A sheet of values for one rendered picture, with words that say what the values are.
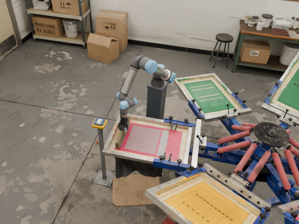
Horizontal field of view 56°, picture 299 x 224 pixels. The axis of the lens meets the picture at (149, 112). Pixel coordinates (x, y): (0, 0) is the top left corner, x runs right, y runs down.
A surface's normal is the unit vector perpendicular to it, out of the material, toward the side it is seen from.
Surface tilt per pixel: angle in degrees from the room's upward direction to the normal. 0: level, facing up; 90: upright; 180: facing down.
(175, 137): 0
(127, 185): 3
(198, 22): 90
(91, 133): 0
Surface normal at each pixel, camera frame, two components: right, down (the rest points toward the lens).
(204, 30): -0.21, 0.62
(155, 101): -0.42, 0.57
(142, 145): 0.05, -0.76
